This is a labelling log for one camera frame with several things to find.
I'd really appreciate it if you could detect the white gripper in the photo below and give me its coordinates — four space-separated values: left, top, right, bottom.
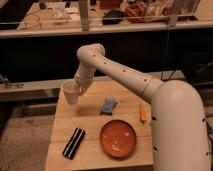
76 80 92 95

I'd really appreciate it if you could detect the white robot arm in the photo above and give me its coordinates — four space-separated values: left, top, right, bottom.
75 44 212 171

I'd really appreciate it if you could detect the blue crumpled cloth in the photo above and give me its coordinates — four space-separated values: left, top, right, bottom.
101 97 117 115

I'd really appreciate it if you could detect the black white striped block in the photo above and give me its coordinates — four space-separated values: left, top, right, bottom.
62 128 85 160

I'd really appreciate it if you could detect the orange plate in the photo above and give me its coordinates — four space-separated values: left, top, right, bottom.
100 120 137 159

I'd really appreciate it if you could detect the black bag on bench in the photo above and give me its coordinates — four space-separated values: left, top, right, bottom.
102 10 124 25

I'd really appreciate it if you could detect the orange red object on bench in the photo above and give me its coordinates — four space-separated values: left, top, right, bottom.
125 4 145 23

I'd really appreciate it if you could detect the metal rail beam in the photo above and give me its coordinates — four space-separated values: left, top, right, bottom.
0 79 63 102

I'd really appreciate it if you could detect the grey metal post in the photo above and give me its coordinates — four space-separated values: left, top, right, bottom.
168 0 182 28
79 0 89 31

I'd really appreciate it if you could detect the grey metal post right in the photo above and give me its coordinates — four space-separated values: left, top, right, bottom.
168 0 182 28

